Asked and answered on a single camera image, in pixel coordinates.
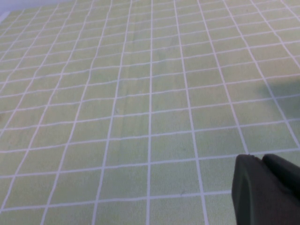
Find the green grid tablecloth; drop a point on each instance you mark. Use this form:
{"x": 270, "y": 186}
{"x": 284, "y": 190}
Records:
{"x": 140, "y": 105}

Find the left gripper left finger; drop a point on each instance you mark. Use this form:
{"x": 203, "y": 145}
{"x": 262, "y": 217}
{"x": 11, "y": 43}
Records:
{"x": 253, "y": 199}

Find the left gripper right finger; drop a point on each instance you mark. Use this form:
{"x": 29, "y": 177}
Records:
{"x": 283, "y": 171}

